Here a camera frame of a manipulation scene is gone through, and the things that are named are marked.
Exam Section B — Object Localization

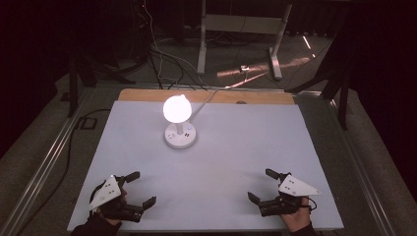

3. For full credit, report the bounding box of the white globe lamp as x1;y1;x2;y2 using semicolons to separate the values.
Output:
162;93;193;136

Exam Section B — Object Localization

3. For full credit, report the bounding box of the person's right hand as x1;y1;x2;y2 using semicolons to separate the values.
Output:
280;196;313;232

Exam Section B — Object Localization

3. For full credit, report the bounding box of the bundle of floor cables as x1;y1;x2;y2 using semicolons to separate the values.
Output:
141;0;209;91

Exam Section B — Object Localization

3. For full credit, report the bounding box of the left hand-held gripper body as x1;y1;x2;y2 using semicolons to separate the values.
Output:
88;174;146;223

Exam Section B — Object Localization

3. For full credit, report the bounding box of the black metal stand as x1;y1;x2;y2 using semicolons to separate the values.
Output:
66;48;136;119
284;29;351;131

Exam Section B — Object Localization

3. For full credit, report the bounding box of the white metal desk frame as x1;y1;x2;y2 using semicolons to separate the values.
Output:
196;0;293;81

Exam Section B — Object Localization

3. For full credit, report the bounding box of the white power cable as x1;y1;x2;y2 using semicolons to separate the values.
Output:
189;88;220;122

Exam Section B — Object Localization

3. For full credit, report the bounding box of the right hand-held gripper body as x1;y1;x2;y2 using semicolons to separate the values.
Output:
258;173;322;218

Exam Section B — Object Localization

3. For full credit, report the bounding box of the person's left hand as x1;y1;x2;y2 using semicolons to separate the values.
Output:
97;190;129;228

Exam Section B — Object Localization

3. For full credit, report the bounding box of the white round lamp base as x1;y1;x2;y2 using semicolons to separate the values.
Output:
163;121;198;150

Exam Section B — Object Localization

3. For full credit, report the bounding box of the pale grey table mat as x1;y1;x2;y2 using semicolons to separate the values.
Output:
66;99;345;233

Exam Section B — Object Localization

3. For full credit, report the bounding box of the black floor cable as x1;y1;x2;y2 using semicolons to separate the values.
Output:
15;107;113;236

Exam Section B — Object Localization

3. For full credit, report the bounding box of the aluminium floor rail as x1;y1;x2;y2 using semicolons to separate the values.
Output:
326;97;396;236
0;88;91;236

